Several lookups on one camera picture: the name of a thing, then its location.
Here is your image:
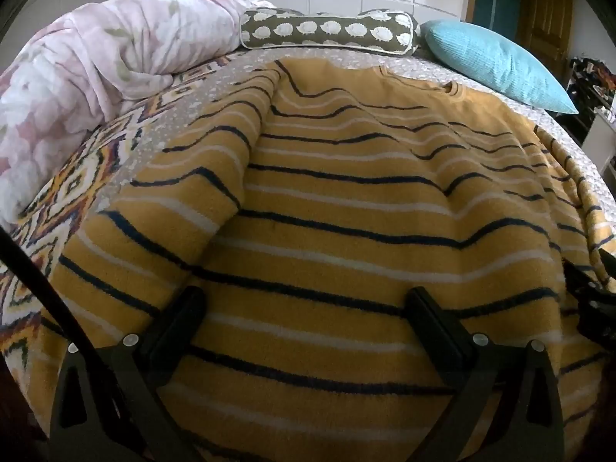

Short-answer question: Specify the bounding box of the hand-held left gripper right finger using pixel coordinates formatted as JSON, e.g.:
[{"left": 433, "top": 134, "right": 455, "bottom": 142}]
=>
[{"left": 405, "top": 287, "right": 566, "bottom": 462}]

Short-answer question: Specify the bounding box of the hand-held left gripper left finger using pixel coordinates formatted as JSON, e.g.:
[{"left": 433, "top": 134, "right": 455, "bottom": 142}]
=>
[{"left": 48, "top": 285, "right": 208, "bottom": 462}]

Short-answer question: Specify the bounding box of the wooden door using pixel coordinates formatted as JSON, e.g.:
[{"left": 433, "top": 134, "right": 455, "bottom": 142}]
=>
[{"left": 517, "top": 0, "right": 577, "bottom": 78}]

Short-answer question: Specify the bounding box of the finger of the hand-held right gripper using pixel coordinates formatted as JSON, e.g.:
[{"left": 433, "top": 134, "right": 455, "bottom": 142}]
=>
[{"left": 561, "top": 250, "right": 616, "bottom": 295}]

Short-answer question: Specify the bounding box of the cluttered shelf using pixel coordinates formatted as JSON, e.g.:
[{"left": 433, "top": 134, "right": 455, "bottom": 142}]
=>
[{"left": 564, "top": 55, "right": 616, "bottom": 128}]

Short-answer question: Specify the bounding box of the black cable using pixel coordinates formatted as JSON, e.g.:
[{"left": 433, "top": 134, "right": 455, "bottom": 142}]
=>
[{"left": 0, "top": 228, "right": 104, "bottom": 371}]

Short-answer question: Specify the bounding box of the geometric patterned blanket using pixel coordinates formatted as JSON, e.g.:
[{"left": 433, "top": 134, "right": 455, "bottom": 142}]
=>
[{"left": 0, "top": 55, "right": 236, "bottom": 386}]

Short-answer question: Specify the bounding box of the pink floral duvet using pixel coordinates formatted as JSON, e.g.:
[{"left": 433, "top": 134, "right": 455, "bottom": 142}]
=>
[{"left": 0, "top": 0, "right": 270, "bottom": 224}]

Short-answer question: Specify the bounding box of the olive pillow with white print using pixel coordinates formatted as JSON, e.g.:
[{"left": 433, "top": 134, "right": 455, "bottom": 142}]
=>
[{"left": 239, "top": 8, "right": 421, "bottom": 55}]

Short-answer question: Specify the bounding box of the yellow striped sweater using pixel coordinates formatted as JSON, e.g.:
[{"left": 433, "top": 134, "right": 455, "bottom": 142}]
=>
[{"left": 36, "top": 56, "right": 616, "bottom": 462}]

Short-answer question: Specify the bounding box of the teal pillow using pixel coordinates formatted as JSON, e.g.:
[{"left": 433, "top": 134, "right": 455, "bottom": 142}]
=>
[{"left": 420, "top": 20, "right": 579, "bottom": 115}]

